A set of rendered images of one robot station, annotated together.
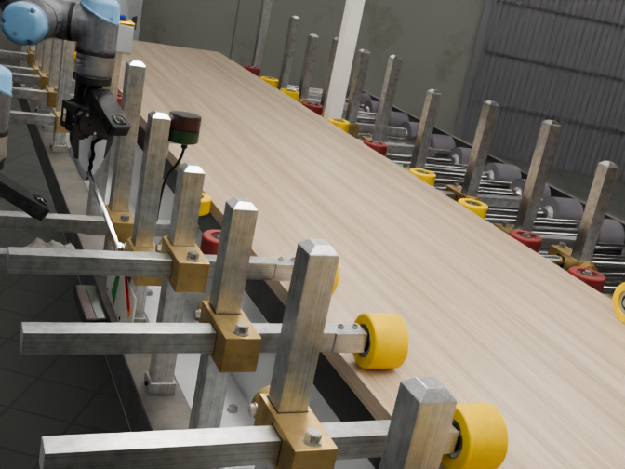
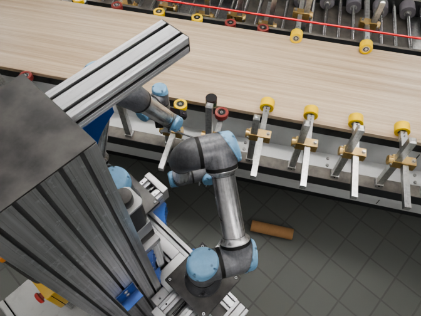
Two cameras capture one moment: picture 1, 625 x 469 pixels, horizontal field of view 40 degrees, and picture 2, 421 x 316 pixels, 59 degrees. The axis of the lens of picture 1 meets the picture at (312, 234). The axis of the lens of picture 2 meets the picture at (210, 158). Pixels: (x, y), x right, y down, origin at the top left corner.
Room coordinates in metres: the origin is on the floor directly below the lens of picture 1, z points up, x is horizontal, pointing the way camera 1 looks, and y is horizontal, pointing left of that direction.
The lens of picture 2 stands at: (0.76, 1.28, 2.58)
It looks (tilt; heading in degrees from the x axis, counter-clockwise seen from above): 58 degrees down; 308
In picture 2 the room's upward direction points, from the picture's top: straight up
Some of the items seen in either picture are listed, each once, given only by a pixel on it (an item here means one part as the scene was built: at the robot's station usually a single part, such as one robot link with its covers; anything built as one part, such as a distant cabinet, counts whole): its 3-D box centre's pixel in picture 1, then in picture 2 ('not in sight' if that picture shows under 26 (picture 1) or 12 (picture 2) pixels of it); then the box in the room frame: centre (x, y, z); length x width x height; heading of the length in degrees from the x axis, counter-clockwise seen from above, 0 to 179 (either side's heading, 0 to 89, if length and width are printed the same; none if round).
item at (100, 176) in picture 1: (102, 143); (122, 111); (2.00, 0.53, 0.92); 0.05 x 0.04 x 0.45; 26
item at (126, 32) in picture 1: (114, 35); not in sight; (2.00, 0.53, 1.18); 0.07 x 0.07 x 0.08; 26
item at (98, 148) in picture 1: (90, 155); not in sight; (1.71, 0.48, 0.97); 0.06 x 0.03 x 0.09; 46
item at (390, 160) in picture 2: not in sight; (400, 162); (0.61, -0.13, 0.94); 0.13 x 0.06 x 0.05; 26
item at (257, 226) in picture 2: not in sight; (271, 229); (1.03, 0.23, 0.04); 0.30 x 0.08 x 0.08; 26
